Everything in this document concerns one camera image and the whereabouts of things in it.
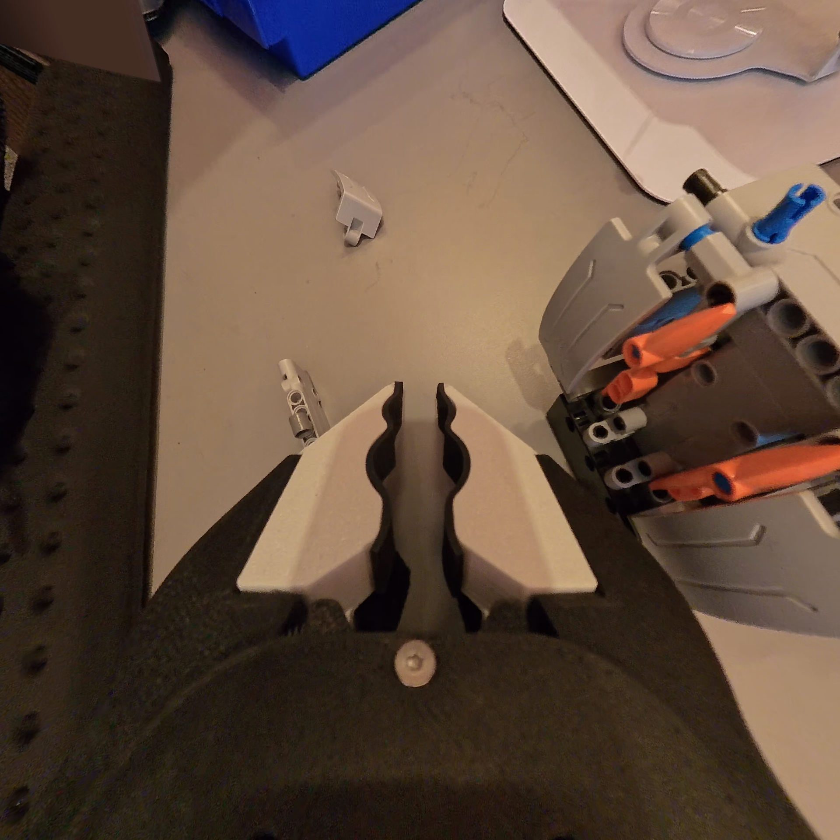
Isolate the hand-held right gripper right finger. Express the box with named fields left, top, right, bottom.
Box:
left=434, top=382, right=599, bottom=622

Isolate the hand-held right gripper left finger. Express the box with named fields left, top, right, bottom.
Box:
left=236, top=381, right=412, bottom=622

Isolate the small grey curved brick piece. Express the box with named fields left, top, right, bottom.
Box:
left=331, top=169, right=385, bottom=247

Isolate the blue plastic bin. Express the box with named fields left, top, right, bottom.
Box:
left=197, top=0, right=421, bottom=81

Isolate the light grey holed brick beam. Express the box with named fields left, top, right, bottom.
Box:
left=278, top=358, right=332, bottom=450

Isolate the grey orange toy brick model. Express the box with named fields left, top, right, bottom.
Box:
left=538, top=164, right=840, bottom=639

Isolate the black studded foam pad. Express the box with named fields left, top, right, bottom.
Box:
left=0, top=59, right=173, bottom=840

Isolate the white stand with base plate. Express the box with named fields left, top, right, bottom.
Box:
left=503, top=0, right=840, bottom=203

